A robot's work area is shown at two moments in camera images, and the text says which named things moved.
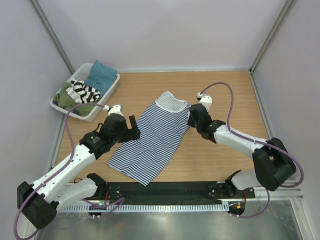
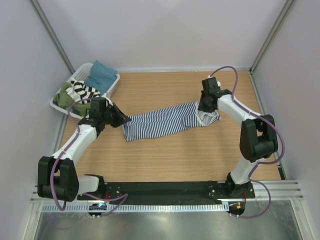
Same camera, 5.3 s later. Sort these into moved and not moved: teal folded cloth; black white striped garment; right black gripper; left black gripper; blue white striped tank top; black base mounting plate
Moved: left black gripper; blue white striped tank top; right black gripper
Not moved: black white striped garment; black base mounting plate; teal folded cloth
